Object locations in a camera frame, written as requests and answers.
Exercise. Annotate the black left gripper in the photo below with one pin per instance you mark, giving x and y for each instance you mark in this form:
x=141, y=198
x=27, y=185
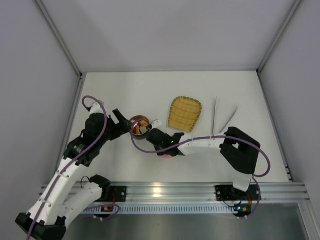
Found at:
x=116, y=126

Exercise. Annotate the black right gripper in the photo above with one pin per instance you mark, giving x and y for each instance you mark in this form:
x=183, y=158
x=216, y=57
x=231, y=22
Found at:
x=151, y=135

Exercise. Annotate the round steel lunch bowl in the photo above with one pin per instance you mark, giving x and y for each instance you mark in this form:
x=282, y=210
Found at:
x=135, y=121

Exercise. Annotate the pink round lid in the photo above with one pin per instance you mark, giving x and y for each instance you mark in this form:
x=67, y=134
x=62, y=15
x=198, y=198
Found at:
x=167, y=157

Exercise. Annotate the sushi roll toy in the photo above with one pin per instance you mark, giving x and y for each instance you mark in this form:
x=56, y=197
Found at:
x=143, y=130

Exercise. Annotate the round yellow waffle toy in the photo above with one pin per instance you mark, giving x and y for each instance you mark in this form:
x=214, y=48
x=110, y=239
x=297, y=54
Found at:
x=144, y=123

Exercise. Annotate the red fried chicken toy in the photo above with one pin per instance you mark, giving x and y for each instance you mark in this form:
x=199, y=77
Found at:
x=136, y=130

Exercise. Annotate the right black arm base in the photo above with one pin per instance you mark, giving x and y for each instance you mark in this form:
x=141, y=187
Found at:
x=227, y=193

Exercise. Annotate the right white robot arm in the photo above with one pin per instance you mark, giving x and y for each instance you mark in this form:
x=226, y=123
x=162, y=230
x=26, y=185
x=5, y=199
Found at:
x=236, y=147

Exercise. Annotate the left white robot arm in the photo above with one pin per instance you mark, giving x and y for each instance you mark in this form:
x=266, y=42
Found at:
x=52, y=214

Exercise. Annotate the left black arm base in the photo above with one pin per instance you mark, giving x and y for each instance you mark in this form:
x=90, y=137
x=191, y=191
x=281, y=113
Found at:
x=114, y=194

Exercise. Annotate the bamboo woven serving tray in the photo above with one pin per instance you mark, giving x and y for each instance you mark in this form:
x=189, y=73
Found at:
x=184, y=113

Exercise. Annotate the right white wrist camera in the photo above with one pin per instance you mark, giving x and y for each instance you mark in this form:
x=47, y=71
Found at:
x=156, y=123

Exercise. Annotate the aluminium mounting rail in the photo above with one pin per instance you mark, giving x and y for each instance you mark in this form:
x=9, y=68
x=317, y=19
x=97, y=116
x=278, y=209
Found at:
x=205, y=193

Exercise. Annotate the left aluminium frame post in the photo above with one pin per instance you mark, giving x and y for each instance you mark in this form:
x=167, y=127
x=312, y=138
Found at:
x=42, y=9

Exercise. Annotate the aluminium frame post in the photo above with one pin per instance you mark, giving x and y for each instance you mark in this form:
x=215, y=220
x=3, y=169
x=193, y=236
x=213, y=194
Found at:
x=289, y=16
x=42, y=9

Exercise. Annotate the slotted cable duct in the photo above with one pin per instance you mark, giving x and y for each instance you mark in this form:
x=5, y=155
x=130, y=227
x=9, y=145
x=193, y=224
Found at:
x=148, y=209

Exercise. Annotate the right aluminium frame post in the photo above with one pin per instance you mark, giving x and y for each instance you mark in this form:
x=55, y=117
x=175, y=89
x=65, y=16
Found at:
x=289, y=16

